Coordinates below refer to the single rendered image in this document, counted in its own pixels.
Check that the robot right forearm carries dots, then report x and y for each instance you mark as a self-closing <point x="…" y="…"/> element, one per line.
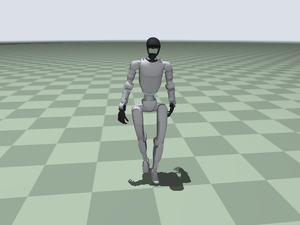
<point x="124" y="98"/>

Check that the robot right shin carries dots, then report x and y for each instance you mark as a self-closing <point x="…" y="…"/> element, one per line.
<point x="143" y="149"/>

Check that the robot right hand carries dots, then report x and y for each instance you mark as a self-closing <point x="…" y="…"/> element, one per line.
<point x="121" y="115"/>

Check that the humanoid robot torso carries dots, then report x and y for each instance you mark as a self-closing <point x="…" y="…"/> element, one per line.
<point x="150" y="77"/>

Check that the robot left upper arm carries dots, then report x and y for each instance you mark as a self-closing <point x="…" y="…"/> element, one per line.
<point x="168" y="75"/>

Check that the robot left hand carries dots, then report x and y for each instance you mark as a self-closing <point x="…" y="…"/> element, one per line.
<point x="171" y="109"/>

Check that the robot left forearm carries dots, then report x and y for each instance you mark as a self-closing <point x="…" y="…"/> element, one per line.
<point x="171" y="96"/>

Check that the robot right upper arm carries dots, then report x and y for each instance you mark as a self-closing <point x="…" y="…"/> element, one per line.
<point x="134" y="65"/>

